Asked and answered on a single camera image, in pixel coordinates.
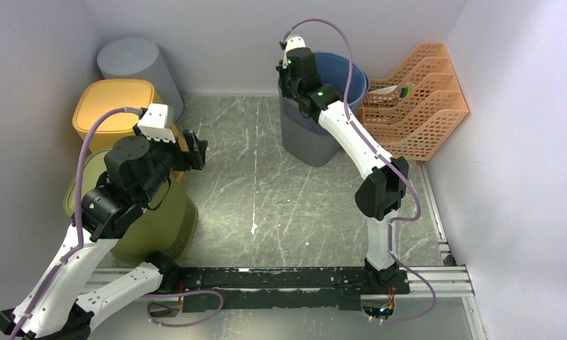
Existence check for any yellow mesh waste basket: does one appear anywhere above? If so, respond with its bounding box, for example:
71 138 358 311
72 79 186 183

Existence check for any olive green mesh basket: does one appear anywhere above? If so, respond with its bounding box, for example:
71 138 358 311
64 149 198 265

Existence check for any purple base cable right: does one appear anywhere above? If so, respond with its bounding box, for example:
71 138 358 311
368 314 407 326

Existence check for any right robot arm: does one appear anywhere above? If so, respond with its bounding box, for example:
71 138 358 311
276 46 408 293

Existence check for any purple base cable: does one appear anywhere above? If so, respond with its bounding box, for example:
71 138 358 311
368 314 407 326
142 289 225 329

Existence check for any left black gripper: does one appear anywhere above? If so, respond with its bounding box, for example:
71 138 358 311
133 123 208 203

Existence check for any blue plastic bucket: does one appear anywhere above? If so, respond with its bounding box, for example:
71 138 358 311
314 52 369 115

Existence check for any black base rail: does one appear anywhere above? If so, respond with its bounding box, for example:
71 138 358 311
152 266 410 312

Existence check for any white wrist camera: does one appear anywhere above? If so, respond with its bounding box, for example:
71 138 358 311
137 103 176 143
279 35 306 69

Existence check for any light grey plastic bucket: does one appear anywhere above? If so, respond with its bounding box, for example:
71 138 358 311
96 36 185 123

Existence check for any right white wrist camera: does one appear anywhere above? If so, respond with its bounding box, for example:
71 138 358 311
279 35 306 69

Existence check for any orange plastic file organizer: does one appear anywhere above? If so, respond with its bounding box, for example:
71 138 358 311
358 42 468 162

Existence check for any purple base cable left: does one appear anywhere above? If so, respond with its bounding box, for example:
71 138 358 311
142 289 225 329

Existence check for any dark grey mesh basket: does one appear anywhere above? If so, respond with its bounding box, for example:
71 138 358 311
278 89 342 167

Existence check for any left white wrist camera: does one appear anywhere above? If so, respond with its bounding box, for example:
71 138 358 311
137 103 176 143

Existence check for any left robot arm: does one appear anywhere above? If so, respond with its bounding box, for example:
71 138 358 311
0 130 208 339

